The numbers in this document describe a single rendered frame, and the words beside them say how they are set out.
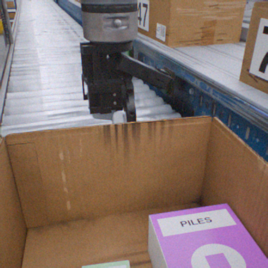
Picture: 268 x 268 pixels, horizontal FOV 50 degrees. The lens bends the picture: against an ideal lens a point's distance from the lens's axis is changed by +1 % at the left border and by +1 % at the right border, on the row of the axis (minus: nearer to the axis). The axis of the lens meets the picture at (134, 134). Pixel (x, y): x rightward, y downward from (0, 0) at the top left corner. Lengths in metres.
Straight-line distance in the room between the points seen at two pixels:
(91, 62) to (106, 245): 0.29
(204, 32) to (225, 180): 0.76
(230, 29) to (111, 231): 0.89
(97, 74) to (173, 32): 0.58
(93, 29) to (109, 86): 0.09
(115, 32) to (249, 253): 0.35
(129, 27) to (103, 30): 0.04
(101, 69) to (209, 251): 0.32
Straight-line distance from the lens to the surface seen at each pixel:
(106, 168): 0.42
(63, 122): 0.81
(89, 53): 0.49
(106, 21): 0.46
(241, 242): 0.37
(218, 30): 1.13
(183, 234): 0.37
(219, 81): 0.69
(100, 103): 0.52
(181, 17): 1.05
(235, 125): 0.69
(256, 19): 0.67
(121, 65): 0.49
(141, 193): 0.46
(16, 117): 0.88
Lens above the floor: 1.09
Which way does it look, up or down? 29 degrees down
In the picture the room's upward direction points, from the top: straight up
